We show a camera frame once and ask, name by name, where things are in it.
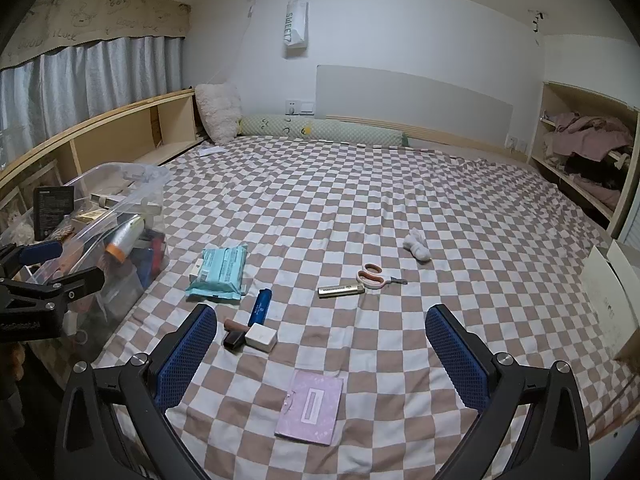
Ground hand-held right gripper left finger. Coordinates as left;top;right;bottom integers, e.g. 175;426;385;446
54;304;217;480

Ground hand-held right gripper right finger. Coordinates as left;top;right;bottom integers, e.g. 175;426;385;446
425;304;592;480

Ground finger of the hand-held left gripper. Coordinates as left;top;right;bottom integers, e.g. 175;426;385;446
0;240;65;281
0;266;107;311

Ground brown and black lipstick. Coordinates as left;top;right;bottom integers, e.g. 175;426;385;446
223;317;250;351

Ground teal wet wipes packet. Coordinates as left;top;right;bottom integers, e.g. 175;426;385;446
186;244;249;302

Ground blue cylindrical tube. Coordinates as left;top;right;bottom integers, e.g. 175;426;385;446
248;289;272;327

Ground clear plastic storage container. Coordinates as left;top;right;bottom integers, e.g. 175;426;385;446
0;161;172;361

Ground white sock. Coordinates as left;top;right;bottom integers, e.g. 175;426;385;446
403;228;432;263

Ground black cardboard box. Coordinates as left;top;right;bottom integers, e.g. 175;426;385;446
35;186;75;242

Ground silver tube with orange cap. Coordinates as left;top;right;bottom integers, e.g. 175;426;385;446
105;215;144;263

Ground white charger cube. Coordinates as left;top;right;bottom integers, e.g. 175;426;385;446
245;323;277;353

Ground gold metal stick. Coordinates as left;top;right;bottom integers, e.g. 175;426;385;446
318;283;363;299

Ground long wooden bedside shelf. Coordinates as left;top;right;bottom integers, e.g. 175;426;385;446
0;87;198;211

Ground grey curtain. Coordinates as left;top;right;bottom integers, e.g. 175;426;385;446
0;35;193;133

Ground fluffy white pillow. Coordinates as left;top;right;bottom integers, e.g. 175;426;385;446
194;81;244;145

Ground printed curtain valance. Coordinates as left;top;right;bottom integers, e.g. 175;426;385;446
0;0;192;68

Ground wooden clothes shelf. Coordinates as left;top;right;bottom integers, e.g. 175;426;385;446
527;80;640;238

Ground pink clothes pile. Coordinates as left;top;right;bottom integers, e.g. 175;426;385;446
542;112;633;157

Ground long green bolster pillow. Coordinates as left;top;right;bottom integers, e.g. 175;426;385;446
239;114;411;147

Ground pink handled scissors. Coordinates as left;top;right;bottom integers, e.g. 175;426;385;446
356;263;408;289

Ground white hanging wall bag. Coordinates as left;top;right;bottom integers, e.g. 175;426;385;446
284;0;310;50

